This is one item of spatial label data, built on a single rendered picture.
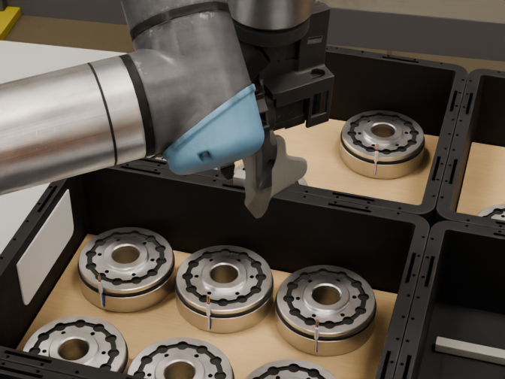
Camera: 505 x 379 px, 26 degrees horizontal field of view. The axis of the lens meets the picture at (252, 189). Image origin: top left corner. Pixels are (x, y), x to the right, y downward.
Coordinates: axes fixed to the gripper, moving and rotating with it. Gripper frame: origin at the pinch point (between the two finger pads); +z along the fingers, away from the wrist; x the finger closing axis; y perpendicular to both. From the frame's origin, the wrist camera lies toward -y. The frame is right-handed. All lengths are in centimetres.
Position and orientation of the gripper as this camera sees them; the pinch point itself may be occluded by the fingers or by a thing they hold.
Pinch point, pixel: (236, 189)
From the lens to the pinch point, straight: 103.7
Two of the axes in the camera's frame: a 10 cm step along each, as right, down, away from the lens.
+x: -4.8, -6.3, 6.1
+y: 8.8, -3.0, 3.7
